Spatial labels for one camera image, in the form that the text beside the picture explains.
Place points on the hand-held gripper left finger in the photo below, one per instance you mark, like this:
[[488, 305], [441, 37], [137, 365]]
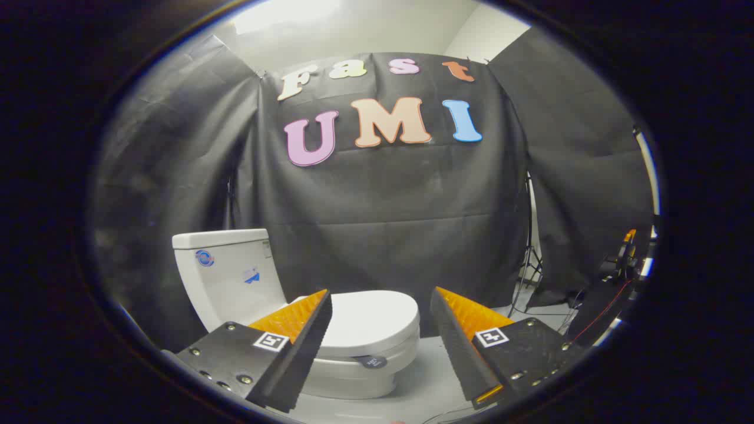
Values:
[[306, 347]]

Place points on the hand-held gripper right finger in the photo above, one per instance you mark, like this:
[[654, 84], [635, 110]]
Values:
[[453, 347]]

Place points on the white toilet lid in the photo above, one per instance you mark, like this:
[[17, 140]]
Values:
[[371, 321]]

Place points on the white toilet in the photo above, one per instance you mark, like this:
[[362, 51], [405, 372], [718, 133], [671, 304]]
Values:
[[230, 282]]

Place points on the black backdrop cloth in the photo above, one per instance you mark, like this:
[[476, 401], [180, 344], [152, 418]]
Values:
[[400, 206]]

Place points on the black device with orange part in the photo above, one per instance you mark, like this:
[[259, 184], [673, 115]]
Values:
[[601, 300]]

